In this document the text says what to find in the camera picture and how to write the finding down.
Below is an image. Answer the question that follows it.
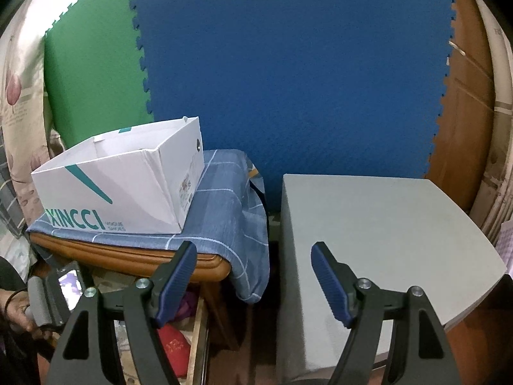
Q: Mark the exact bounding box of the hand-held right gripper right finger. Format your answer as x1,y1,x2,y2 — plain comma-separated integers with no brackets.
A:
310,242,466,385

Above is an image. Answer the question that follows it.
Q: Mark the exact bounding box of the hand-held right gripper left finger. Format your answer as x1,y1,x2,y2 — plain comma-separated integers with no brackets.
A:
48,241,199,385

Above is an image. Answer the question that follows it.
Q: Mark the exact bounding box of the red underwear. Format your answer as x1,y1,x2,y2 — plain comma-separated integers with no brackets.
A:
156,323,193,378

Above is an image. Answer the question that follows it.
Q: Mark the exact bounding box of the person's left hand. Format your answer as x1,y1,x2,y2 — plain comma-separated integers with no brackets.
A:
7,296,54,341

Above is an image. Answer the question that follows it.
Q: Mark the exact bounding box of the wooden nightstand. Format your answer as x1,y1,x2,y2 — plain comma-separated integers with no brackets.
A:
30,233,233,354

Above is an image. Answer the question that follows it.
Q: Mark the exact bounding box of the grey table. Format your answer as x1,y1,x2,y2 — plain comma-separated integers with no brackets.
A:
276,174,508,383

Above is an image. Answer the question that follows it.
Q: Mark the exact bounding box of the blue checked cloth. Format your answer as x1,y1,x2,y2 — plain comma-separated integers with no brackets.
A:
26,149,270,304

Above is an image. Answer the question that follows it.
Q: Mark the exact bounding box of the grey plaid cloth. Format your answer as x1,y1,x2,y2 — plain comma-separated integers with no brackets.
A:
0,168,33,241

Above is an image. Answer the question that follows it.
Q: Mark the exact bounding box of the white shoe box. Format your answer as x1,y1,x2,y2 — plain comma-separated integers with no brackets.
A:
31,115,206,234

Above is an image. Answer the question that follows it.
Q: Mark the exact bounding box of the blue foam mat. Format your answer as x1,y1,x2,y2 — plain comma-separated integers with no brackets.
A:
126,0,455,217

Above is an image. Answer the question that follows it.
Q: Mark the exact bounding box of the wooden door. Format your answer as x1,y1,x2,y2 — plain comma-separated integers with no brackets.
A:
423,0,495,215

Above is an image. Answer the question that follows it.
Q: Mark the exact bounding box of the green foam mat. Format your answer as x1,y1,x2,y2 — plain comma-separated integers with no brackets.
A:
43,0,155,151

